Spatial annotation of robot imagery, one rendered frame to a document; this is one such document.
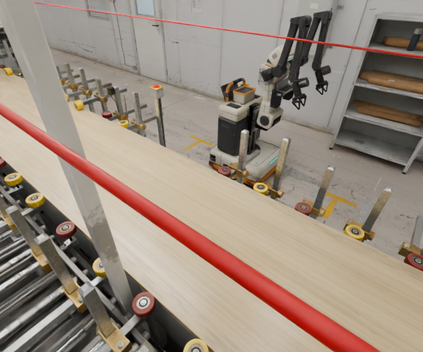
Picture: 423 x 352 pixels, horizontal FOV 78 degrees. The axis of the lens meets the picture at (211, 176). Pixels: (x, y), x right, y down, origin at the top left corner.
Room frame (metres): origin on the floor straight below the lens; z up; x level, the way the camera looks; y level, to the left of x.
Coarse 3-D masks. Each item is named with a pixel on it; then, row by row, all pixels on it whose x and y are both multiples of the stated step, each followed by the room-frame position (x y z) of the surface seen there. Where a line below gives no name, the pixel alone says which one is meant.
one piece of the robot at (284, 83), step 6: (276, 84) 2.30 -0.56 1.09; (282, 84) 2.38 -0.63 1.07; (288, 84) 2.46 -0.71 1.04; (276, 90) 2.27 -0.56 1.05; (282, 90) 2.29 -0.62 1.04; (288, 90) 2.29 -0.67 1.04; (276, 96) 2.26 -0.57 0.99; (282, 96) 2.24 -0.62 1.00; (288, 96) 2.46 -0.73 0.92; (276, 102) 2.26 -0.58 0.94
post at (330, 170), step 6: (330, 168) 1.03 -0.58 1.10; (324, 174) 1.03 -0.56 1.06; (330, 174) 1.02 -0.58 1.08; (324, 180) 1.03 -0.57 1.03; (330, 180) 1.02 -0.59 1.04; (324, 186) 1.02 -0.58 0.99; (318, 192) 1.03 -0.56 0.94; (324, 192) 1.01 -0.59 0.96; (318, 198) 1.03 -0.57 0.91; (318, 204) 1.02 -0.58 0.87; (312, 216) 1.03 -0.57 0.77
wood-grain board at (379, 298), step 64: (0, 128) 1.77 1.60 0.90; (64, 192) 1.05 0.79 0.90; (192, 192) 1.07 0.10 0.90; (256, 192) 1.07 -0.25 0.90; (128, 256) 0.65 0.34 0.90; (192, 256) 0.66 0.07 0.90; (256, 256) 0.66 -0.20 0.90; (320, 256) 0.67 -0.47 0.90; (384, 256) 0.67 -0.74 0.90; (192, 320) 0.40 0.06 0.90; (256, 320) 0.41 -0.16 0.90; (384, 320) 0.41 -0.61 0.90
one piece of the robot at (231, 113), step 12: (228, 108) 2.43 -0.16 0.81; (240, 108) 2.42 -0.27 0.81; (252, 108) 2.48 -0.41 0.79; (228, 120) 2.42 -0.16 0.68; (240, 120) 2.42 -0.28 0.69; (228, 132) 2.40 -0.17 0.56; (240, 132) 2.40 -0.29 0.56; (252, 132) 2.49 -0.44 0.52; (228, 144) 2.40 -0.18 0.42; (252, 144) 2.51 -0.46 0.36
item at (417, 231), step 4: (420, 216) 0.98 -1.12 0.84; (416, 220) 0.96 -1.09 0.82; (420, 220) 0.95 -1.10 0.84; (416, 224) 0.92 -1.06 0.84; (420, 224) 0.92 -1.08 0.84; (416, 228) 0.89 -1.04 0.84; (420, 228) 0.89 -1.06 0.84; (416, 232) 0.87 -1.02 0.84; (420, 232) 0.87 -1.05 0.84; (412, 236) 0.86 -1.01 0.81; (416, 236) 0.84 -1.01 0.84; (420, 236) 0.84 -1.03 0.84; (412, 240) 0.82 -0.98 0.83; (416, 240) 0.81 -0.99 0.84; (420, 240) 0.81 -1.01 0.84; (416, 244) 0.79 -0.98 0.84
